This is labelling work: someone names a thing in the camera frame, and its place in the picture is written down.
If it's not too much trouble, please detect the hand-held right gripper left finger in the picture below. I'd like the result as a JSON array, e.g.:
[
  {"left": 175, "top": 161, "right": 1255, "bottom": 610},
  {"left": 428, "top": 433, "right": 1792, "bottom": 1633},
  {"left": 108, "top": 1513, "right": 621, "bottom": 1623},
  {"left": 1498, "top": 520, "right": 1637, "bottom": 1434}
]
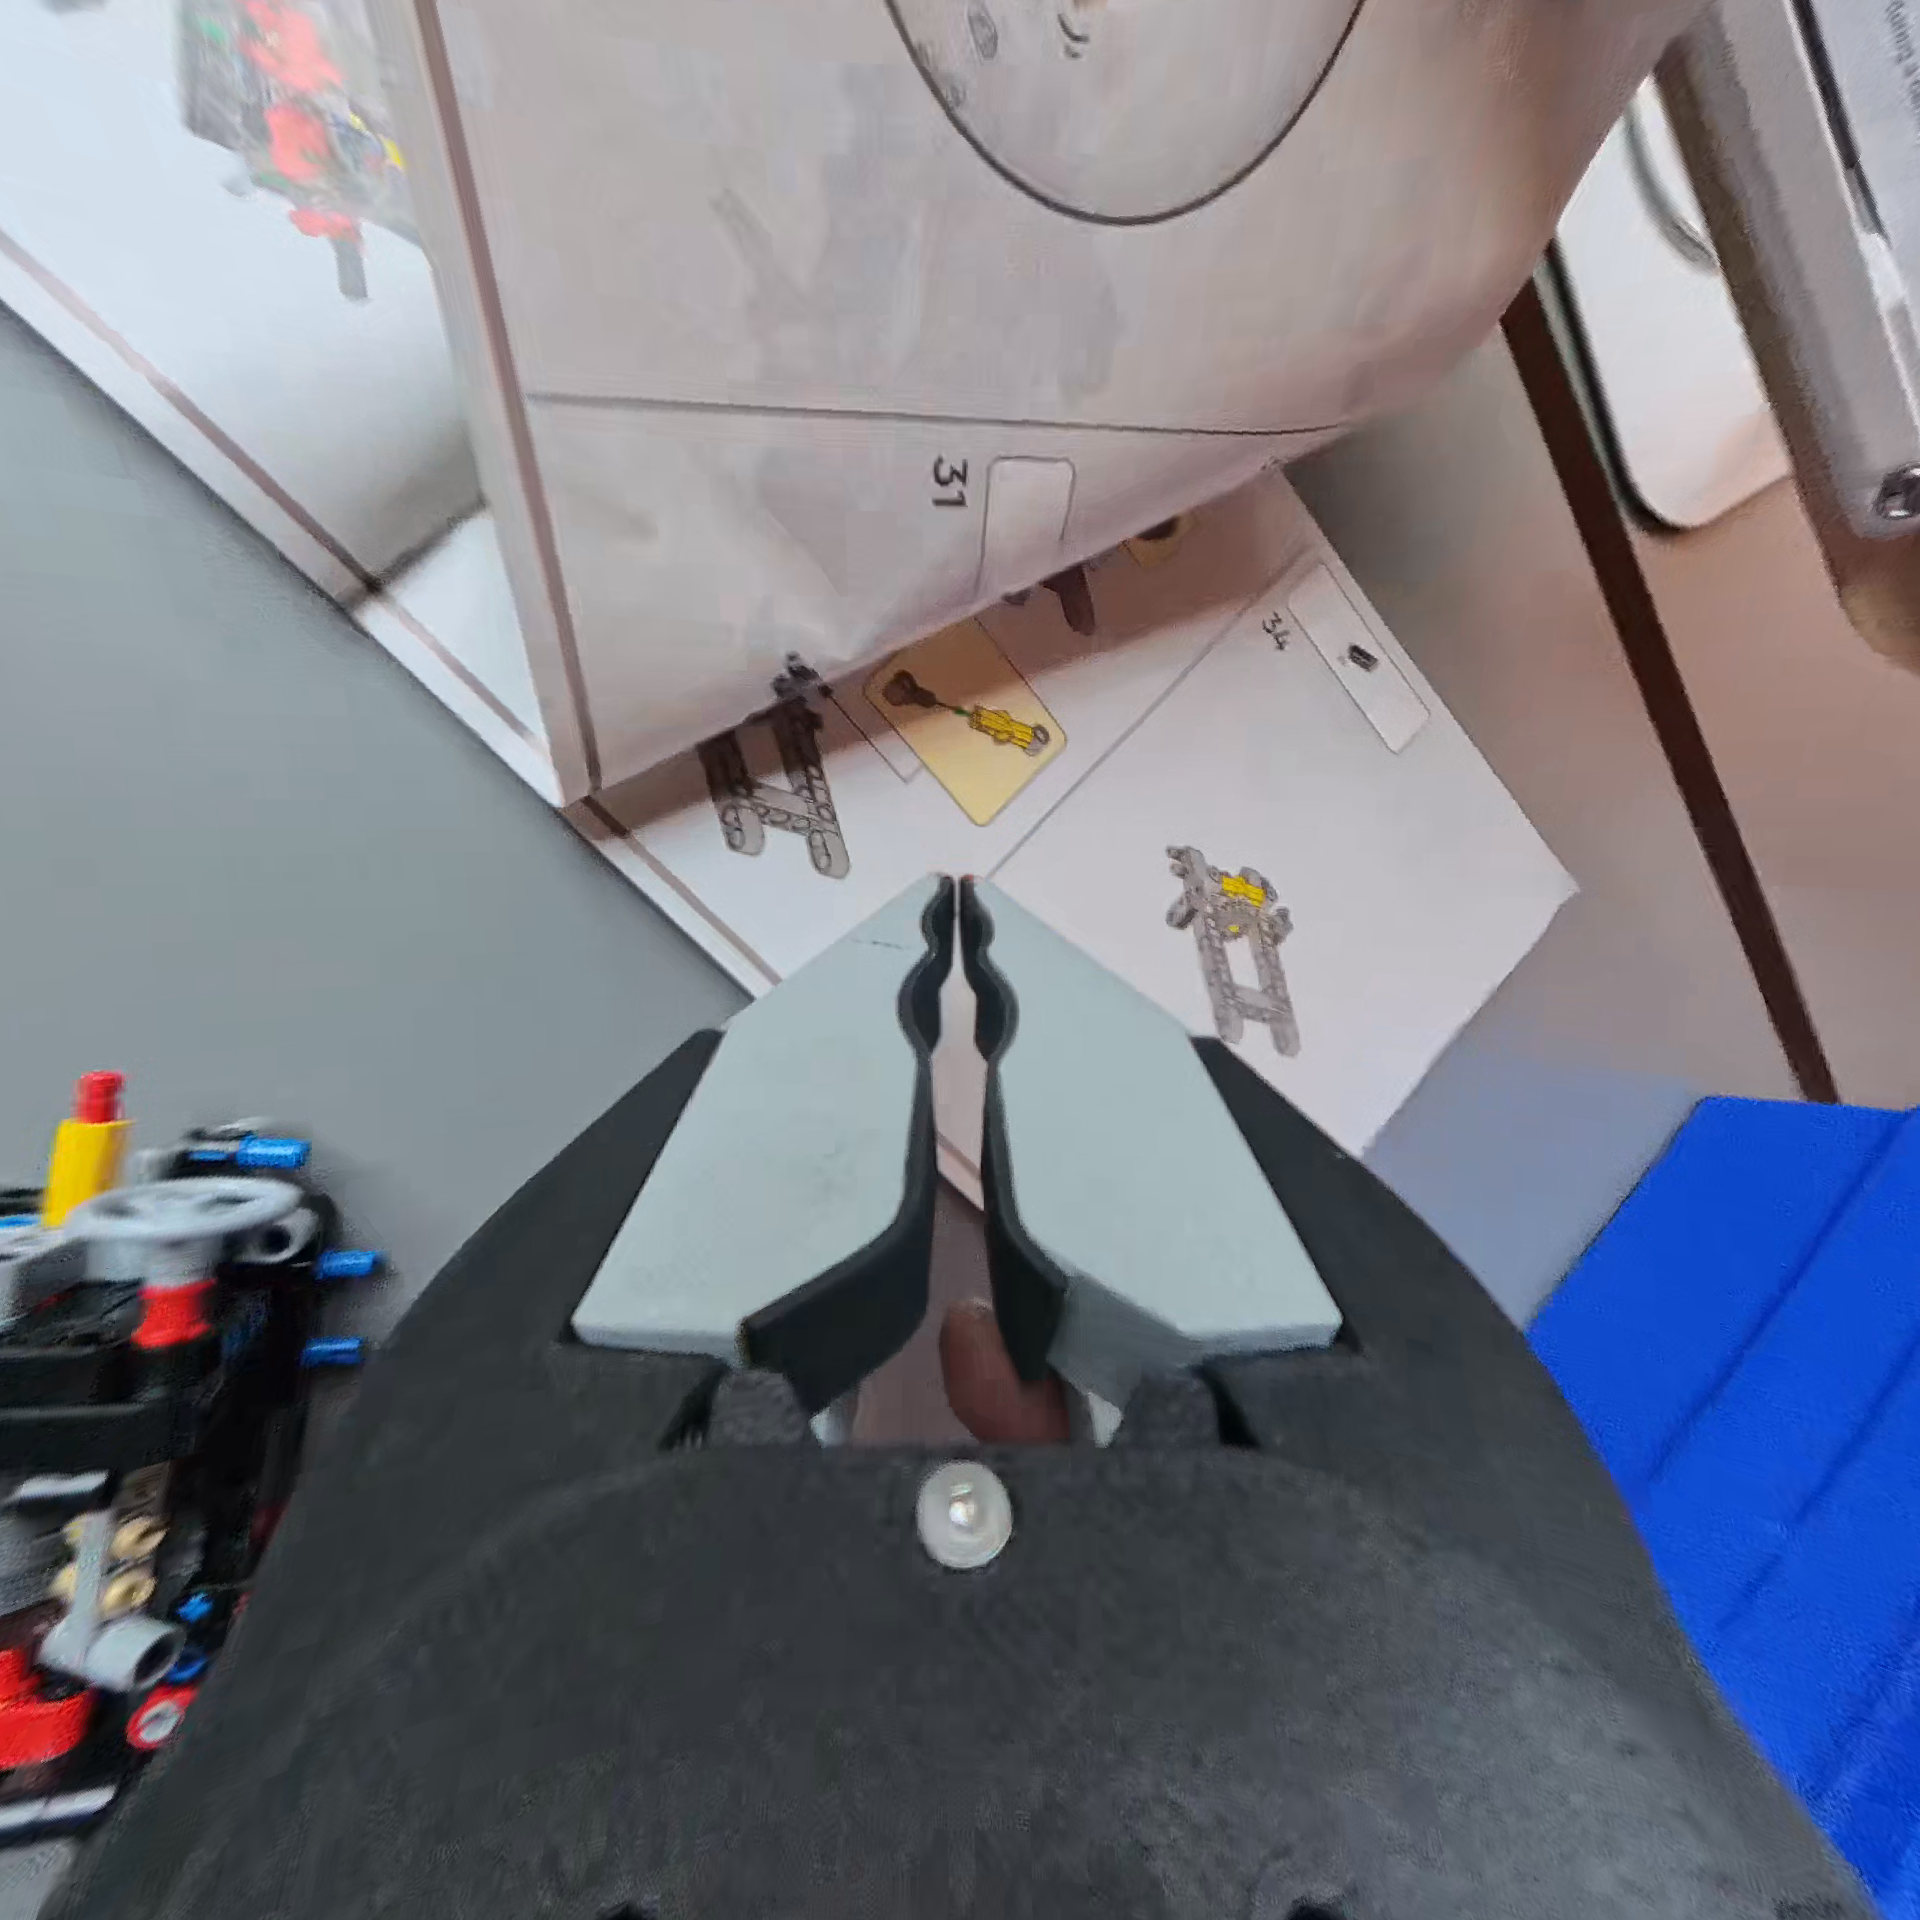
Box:
[{"left": 568, "top": 875, "right": 958, "bottom": 1411}]

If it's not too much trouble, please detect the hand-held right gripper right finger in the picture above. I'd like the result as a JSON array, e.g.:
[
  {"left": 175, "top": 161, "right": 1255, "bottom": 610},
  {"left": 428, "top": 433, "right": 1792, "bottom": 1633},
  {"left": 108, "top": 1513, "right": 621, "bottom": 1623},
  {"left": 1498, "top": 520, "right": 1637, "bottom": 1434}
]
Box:
[{"left": 958, "top": 877, "right": 1347, "bottom": 1420}]

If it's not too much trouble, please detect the lego instruction booklet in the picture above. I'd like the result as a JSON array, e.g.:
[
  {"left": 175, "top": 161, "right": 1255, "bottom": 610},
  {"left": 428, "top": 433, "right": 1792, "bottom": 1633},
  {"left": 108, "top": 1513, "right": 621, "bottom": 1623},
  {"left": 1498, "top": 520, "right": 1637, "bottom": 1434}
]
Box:
[{"left": 0, "top": 0, "right": 1719, "bottom": 1204}]

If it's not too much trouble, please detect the partly built lego car model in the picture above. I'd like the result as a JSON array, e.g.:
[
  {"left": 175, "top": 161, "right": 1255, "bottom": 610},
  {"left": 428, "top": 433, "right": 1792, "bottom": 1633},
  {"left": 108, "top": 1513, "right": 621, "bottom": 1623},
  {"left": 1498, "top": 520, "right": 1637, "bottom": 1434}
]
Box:
[{"left": 0, "top": 1070, "right": 391, "bottom": 1847}]

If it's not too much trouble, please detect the blue plastic bin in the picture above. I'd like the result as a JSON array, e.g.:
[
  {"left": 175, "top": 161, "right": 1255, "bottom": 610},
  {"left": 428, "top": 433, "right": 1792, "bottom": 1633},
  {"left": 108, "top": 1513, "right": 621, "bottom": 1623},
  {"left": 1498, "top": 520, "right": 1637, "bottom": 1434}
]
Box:
[{"left": 1525, "top": 1095, "right": 1920, "bottom": 1905}]

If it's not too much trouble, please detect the brown wooden board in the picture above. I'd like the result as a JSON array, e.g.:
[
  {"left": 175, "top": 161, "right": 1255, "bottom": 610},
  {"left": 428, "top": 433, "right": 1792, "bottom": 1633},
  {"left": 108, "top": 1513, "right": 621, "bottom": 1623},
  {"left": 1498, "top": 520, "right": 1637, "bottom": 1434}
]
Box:
[{"left": 1834, "top": 518, "right": 1920, "bottom": 677}]

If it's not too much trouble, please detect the white document stand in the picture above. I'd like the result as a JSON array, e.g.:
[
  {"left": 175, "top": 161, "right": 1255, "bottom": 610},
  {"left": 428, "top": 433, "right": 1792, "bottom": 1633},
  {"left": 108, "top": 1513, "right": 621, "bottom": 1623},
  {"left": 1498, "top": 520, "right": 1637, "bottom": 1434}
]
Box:
[{"left": 1551, "top": 0, "right": 1920, "bottom": 545}]

